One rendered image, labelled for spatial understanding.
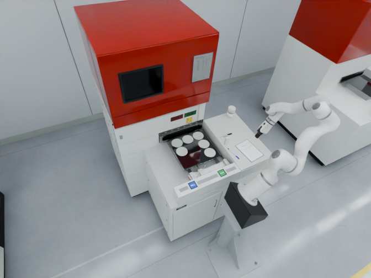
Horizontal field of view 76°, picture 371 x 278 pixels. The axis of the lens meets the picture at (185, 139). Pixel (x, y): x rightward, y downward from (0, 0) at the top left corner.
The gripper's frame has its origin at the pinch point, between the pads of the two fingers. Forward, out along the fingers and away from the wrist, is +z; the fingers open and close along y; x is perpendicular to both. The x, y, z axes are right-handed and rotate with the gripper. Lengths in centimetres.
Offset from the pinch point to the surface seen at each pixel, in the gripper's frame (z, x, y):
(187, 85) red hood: -8, 31, -71
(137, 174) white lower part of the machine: 101, 38, -57
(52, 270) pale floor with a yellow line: 196, 0, -110
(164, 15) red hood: -37, 66, -95
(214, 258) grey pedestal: 117, -50, 10
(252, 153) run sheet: 11.5, -11.2, -6.5
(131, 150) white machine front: 68, 36, -80
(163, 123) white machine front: 34, 37, -66
